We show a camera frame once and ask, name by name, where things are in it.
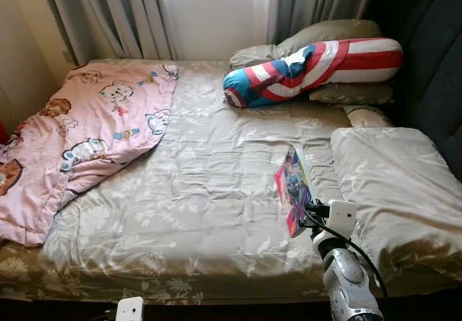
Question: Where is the colourful comic book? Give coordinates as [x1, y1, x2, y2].
[273, 144, 316, 239]

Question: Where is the large grey floral pillow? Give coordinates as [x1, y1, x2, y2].
[330, 126, 462, 282]

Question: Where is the pink cartoon blanket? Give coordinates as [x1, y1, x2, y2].
[0, 61, 179, 248]

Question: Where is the small beige bolster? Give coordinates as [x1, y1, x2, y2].
[343, 105, 394, 129]

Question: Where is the bed with grey floral sheet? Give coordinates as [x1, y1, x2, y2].
[0, 58, 462, 306]

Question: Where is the red white blue striped bolster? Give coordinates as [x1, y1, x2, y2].
[222, 38, 404, 109]

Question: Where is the black upholstered headboard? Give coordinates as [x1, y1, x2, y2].
[368, 0, 462, 181]

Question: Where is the grey curtain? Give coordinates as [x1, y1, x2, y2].
[40, 0, 178, 66]
[263, 0, 383, 48]

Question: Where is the bright window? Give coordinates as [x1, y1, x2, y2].
[155, 0, 271, 62]

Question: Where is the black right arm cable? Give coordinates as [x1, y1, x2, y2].
[307, 216, 389, 300]

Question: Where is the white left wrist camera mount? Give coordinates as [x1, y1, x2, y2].
[115, 296, 144, 321]

